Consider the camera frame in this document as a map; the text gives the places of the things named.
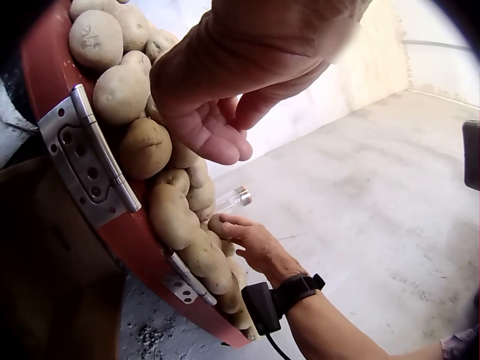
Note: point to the person's left hand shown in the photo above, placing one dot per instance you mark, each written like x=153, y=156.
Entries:
x=225, y=71

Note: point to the person's right hand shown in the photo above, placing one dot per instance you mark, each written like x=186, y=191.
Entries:
x=275, y=255

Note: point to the person's left fingers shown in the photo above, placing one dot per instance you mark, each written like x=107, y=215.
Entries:
x=217, y=138

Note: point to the person's right fingers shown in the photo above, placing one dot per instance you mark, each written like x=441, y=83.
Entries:
x=243, y=225

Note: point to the person's left thumb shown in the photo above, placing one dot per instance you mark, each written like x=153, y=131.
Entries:
x=262, y=108

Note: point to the clear tube with metal cap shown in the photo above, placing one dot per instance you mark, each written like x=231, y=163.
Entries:
x=240, y=198

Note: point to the small metal hinge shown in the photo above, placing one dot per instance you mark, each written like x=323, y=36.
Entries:
x=183, y=279

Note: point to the black wrist band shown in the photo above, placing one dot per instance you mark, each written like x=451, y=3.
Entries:
x=262, y=307

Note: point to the pile of potatoes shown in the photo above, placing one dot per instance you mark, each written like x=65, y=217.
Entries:
x=116, y=93

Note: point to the large metal hinge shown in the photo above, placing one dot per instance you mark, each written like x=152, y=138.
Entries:
x=80, y=150

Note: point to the red crate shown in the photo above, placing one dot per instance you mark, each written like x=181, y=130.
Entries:
x=41, y=56

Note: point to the dark brown panel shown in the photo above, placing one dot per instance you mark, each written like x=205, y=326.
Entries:
x=48, y=270

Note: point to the person's body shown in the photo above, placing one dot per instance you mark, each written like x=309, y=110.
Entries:
x=463, y=343

